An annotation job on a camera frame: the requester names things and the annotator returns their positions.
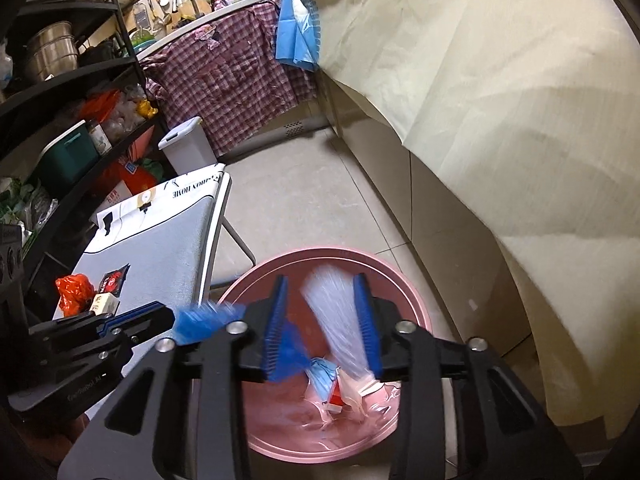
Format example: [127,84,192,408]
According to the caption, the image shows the white kitchen countertop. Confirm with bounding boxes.
[135,0,286,61]

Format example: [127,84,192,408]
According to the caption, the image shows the blue patterned cloth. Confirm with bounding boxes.
[274,0,321,72]

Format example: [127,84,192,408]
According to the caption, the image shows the stainless steel pot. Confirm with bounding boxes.
[22,20,81,83]

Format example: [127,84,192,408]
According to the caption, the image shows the pink trash bin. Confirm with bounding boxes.
[210,246,433,465]

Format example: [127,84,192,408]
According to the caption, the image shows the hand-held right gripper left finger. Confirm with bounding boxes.
[57,275,291,480]

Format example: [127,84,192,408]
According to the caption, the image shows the blue face mask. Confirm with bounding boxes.
[305,357,341,401]

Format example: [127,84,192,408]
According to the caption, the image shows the labelled jar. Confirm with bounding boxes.
[90,120,113,153]

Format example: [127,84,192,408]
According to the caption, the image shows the red plastic bag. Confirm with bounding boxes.
[55,274,96,317]

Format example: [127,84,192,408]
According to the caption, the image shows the blue plastic bag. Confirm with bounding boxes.
[172,301,313,383]

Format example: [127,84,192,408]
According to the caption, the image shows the red and white wrapper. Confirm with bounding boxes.
[327,377,361,411]

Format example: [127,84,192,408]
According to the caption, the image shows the green storage box white lid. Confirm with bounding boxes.
[39,120,101,183]

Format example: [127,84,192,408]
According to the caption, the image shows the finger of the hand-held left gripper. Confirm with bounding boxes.
[42,307,177,366]
[27,301,168,348]

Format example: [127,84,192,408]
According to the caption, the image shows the small cream box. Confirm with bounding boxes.
[91,292,123,316]

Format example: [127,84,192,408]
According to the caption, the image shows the grey covered ironing board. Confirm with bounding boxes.
[10,164,256,411]

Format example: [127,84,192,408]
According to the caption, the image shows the orange plastic bag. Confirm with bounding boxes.
[82,90,121,121]

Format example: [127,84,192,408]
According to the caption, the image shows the black red snack packet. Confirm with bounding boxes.
[97,264,132,297]

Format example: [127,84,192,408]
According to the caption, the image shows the red plaid shirt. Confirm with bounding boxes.
[140,0,318,157]

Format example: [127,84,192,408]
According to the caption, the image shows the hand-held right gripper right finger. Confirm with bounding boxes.
[352,272,583,480]

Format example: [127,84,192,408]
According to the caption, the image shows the black metal shelf rack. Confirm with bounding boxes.
[0,0,173,281]

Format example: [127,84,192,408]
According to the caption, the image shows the green white food packets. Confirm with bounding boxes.
[0,177,56,241]

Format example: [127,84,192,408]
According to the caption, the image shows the white lidded bin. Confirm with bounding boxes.
[158,116,217,173]

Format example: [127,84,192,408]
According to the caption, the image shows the red printed bag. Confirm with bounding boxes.
[97,157,166,201]

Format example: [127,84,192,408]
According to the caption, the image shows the torn white paper bag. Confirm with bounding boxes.
[345,370,401,411]

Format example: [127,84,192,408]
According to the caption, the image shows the cream cloth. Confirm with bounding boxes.
[292,0,640,441]

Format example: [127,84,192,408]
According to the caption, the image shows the white foam wrap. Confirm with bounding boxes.
[300,265,376,381]

